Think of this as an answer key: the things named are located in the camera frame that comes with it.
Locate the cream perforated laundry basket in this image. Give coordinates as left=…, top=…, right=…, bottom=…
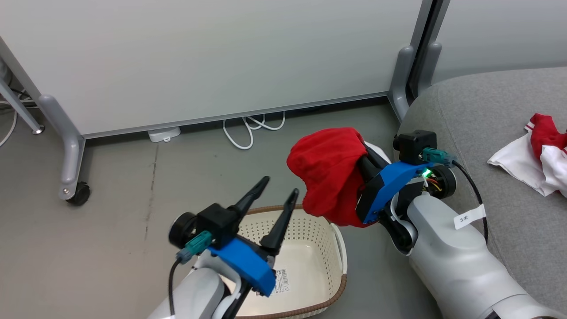
left=195, top=204, right=349, bottom=319

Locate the red and white garment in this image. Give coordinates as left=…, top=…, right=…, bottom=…
left=487, top=113, right=567, bottom=199

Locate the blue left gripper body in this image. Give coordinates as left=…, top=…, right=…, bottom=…
left=207, top=237, right=276, bottom=298

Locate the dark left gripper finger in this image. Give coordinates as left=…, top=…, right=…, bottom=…
left=227, top=176, right=271, bottom=218
left=260, top=188, right=300, bottom=257

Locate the white power adapter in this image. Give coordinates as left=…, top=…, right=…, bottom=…
left=148, top=127, right=182, bottom=144

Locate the narrow white partition panel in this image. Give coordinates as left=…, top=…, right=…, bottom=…
left=427, top=0, right=567, bottom=85

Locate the black floor cable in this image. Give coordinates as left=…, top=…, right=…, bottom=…
left=9, top=87, right=37, bottom=105

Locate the grey fabric sofa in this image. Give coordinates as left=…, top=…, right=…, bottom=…
left=396, top=66, right=567, bottom=318

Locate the white barcode sticker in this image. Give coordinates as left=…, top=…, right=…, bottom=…
left=255, top=267, right=292, bottom=296

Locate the white cable label tag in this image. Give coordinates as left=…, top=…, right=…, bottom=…
left=454, top=204, right=487, bottom=230

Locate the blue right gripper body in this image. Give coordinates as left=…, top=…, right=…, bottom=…
left=355, top=161, right=433, bottom=225

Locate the looped white power cable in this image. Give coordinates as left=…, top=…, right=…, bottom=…
left=222, top=111, right=287, bottom=151

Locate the black caster wheel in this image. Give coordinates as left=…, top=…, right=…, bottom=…
left=66, top=181, right=92, bottom=207

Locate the grey partition foot with caster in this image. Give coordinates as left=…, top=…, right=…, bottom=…
left=38, top=94, right=86, bottom=201

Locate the large white partition panel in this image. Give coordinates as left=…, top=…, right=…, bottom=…
left=0, top=0, right=433, bottom=139

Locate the right arm teal plug cable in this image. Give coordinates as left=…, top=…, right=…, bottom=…
left=420, top=147, right=489, bottom=242

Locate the white floor cable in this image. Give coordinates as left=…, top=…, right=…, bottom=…
left=0, top=99, right=37, bottom=147

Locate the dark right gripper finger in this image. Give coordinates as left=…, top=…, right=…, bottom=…
left=365, top=145, right=390, bottom=171
left=357, top=156, right=380, bottom=192

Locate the left arm teal plug cable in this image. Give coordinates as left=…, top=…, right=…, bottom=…
left=167, top=230, right=214, bottom=318

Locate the grey metal table leg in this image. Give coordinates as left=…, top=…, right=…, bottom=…
left=0, top=78, right=45, bottom=135

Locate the arm teal plug cable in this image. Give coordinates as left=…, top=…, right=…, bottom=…
left=167, top=230, right=214, bottom=318
left=420, top=147, right=489, bottom=242

